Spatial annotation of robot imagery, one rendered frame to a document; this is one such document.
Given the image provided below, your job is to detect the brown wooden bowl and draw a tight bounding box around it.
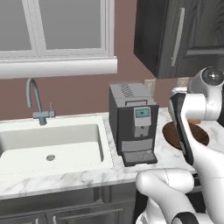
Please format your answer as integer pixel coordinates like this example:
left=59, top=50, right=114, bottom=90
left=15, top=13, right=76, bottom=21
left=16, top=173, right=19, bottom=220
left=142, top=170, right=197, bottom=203
left=162, top=121, right=210, bottom=151

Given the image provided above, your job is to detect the grey coffee machine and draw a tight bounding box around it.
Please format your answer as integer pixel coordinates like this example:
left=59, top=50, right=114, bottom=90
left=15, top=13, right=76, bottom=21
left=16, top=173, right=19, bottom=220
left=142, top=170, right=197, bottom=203
left=108, top=82, right=160, bottom=168

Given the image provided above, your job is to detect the white sink basin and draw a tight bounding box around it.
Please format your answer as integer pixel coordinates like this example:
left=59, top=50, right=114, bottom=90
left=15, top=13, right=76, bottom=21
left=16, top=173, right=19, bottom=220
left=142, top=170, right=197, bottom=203
left=0, top=115, right=115, bottom=178

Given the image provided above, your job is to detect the grey sink tap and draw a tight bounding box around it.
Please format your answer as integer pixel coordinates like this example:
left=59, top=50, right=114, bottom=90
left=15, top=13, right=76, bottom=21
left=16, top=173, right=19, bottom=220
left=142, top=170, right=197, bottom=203
left=25, top=77, right=56, bottom=126

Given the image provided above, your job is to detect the white framed window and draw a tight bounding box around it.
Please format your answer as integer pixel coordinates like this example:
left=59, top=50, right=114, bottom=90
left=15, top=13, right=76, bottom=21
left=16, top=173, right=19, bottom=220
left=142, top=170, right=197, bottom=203
left=0, top=0, right=118, bottom=80

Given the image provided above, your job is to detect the grey base cupboard door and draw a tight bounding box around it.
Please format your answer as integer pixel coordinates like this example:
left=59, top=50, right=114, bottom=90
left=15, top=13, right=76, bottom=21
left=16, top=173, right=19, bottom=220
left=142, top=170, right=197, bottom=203
left=46, top=207, right=125, bottom=224
left=0, top=213, right=47, bottom=224

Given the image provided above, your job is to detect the white wall socket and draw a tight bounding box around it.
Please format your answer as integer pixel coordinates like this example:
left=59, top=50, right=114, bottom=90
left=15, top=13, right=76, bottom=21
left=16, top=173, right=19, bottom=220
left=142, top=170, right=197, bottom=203
left=143, top=79, right=157, bottom=96

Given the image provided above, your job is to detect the beige wall socket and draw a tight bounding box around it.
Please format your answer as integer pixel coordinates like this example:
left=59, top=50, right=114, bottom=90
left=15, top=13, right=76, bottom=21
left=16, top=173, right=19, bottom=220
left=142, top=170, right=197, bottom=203
left=177, top=77, right=190, bottom=88

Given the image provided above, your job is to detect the silver cupboard door handle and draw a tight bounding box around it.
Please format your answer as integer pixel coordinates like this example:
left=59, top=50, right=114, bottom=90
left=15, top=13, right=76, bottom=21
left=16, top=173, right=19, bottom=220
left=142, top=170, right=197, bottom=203
left=170, top=7, right=186, bottom=68

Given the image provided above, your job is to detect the dark wall cupboard door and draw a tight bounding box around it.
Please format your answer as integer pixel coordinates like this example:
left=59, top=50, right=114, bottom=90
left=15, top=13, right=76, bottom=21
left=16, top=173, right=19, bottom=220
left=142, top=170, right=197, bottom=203
left=157, top=0, right=224, bottom=79

